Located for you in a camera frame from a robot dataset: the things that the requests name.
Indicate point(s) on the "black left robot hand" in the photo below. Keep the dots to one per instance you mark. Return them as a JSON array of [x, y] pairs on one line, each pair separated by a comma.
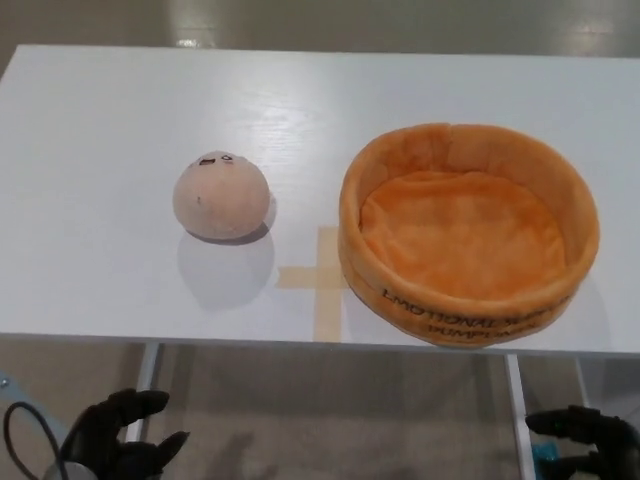
[[100, 425]]

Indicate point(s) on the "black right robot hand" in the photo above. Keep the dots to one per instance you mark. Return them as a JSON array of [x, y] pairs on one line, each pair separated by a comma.
[[617, 445]]

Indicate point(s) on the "pink round plush toy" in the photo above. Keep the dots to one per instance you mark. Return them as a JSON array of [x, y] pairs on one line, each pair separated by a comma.
[[220, 200]]

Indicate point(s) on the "orange plush round plate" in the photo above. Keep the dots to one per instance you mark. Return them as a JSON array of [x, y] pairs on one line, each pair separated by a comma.
[[465, 235]]

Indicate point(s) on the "white table leg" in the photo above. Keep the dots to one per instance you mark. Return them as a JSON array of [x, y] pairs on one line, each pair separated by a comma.
[[517, 400], [145, 380]]

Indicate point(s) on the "beige tape cross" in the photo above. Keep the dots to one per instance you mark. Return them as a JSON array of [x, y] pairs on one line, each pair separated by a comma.
[[327, 280]]

